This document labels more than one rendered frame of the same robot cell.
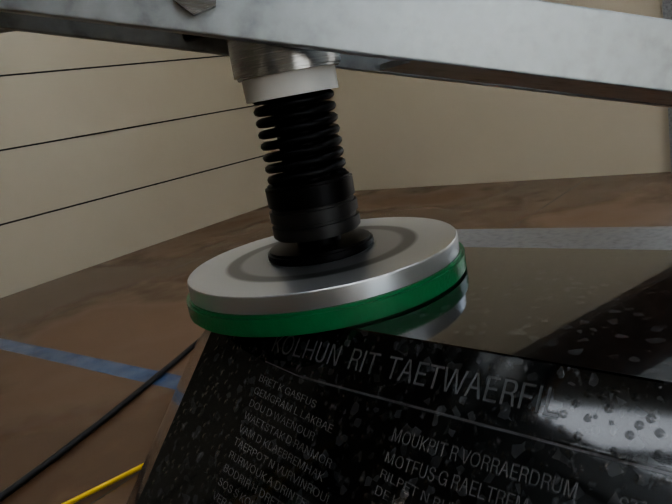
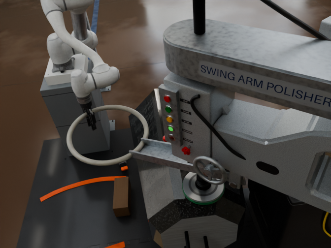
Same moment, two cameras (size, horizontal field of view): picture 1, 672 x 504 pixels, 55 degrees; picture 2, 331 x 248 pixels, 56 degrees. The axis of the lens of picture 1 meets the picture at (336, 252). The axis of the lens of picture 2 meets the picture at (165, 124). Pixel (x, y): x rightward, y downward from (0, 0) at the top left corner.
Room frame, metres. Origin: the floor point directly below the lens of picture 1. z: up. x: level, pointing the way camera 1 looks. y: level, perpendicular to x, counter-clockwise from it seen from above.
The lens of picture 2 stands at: (1.27, 0.63, 2.18)
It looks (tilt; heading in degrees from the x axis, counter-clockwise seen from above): 42 degrees down; 228
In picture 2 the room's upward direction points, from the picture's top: 7 degrees counter-clockwise
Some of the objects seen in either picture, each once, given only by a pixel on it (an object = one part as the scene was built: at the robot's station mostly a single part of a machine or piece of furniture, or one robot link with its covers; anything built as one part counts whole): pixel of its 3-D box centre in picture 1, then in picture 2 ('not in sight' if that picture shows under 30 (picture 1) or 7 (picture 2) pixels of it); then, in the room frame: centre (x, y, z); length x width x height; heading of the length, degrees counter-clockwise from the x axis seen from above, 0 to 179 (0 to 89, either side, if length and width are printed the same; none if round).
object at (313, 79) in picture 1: (288, 71); not in sight; (0.50, 0.01, 0.99); 0.07 x 0.07 x 0.04
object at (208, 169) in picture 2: not in sight; (213, 164); (0.60, 0.15, 1.20); 0.15 x 0.10 x 0.15; 99
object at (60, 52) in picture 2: not in sight; (58, 46); (0.27, -1.61, 1.05); 0.18 x 0.16 x 0.22; 157
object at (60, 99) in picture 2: not in sight; (80, 109); (0.28, -1.62, 0.40); 0.50 x 0.50 x 0.80; 50
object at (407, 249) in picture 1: (322, 258); (203, 184); (0.50, 0.01, 0.84); 0.21 x 0.21 x 0.01
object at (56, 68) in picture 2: not in sight; (62, 63); (0.29, -1.60, 0.91); 0.22 x 0.18 x 0.06; 54
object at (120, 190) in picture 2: not in sight; (122, 196); (0.55, -0.79, 0.07); 0.30 x 0.12 x 0.12; 47
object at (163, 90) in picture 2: not in sight; (171, 116); (0.62, -0.04, 1.37); 0.08 x 0.03 x 0.28; 99
